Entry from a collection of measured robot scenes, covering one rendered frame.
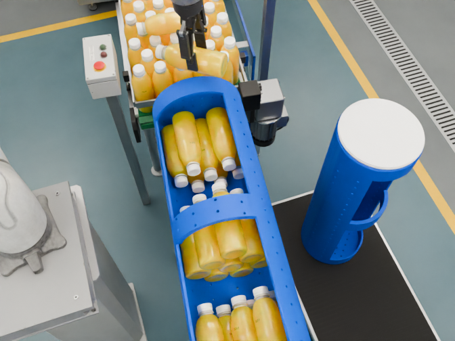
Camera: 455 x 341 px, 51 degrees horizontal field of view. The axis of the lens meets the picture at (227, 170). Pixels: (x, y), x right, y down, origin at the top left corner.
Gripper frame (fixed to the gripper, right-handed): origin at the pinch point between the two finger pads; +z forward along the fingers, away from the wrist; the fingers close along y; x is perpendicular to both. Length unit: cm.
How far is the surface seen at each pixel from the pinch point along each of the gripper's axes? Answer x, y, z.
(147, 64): -25.0, -10.6, 24.7
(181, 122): -1.9, 13.4, 16.6
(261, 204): 28.7, 34.2, 11.8
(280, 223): 28, -4, 119
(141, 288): -29, 45, 129
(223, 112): 8.4, 5.0, 18.8
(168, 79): -16.3, -8.1, 26.9
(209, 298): 21, 57, 32
